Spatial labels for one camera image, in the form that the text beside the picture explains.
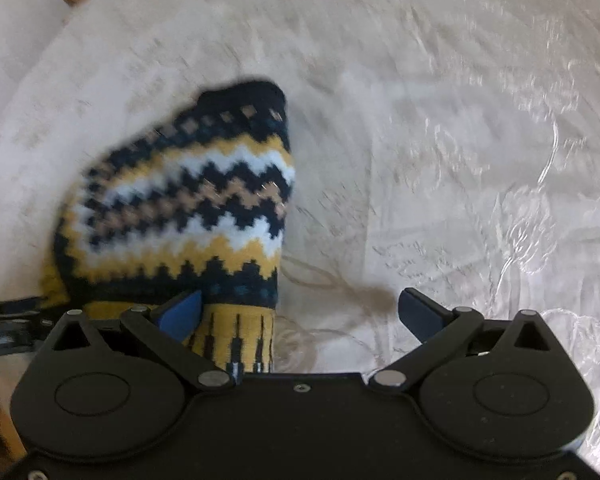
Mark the white floral bedspread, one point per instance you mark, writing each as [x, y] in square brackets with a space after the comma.
[430, 135]

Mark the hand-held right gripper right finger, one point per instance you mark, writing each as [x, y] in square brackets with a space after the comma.
[420, 316]

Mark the navy yellow white patterned sweater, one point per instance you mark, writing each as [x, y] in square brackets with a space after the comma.
[190, 195]

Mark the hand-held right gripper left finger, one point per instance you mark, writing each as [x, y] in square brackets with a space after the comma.
[182, 316]

